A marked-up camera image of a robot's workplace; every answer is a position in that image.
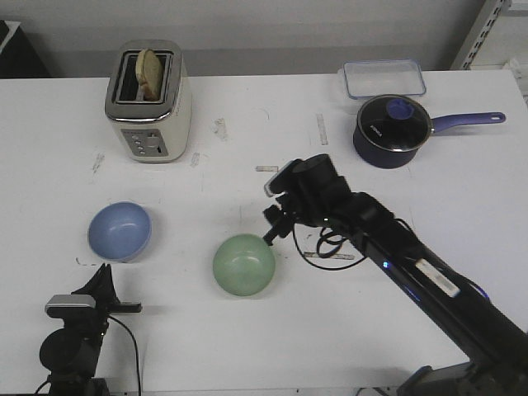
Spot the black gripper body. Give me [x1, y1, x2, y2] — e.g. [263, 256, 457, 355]
[70, 286, 143, 330]
[277, 153, 351, 226]

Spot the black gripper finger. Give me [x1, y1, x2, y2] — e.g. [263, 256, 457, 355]
[263, 205, 297, 246]
[84, 263, 115, 294]

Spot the blue bowl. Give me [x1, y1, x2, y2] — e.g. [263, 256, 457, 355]
[87, 201, 152, 262]

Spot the green bowl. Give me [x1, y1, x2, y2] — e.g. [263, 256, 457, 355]
[212, 233, 276, 297]

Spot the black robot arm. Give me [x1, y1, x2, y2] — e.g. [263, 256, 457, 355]
[264, 153, 527, 395]
[35, 263, 142, 395]

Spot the dark blue saucepan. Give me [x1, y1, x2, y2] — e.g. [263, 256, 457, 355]
[353, 111, 507, 169]

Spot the glass pot lid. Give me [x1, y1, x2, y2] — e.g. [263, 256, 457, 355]
[357, 94, 432, 152]

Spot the clear plastic food container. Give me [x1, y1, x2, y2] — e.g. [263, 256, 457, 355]
[338, 59, 427, 100]

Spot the cream two-slot toaster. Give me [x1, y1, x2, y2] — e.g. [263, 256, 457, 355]
[104, 40, 192, 163]

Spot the toasted bread slice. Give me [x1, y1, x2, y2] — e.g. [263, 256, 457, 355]
[134, 49, 163, 101]

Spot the black object at left edge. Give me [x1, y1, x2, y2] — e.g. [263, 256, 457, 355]
[1, 20, 51, 79]

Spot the white metal shelf upright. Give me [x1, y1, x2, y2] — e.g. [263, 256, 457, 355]
[449, 0, 511, 71]

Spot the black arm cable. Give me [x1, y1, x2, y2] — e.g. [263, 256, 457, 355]
[290, 224, 368, 271]
[106, 315, 143, 395]

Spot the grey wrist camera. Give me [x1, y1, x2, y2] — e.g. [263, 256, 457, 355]
[264, 158, 302, 197]
[45, 295, 96, 318]

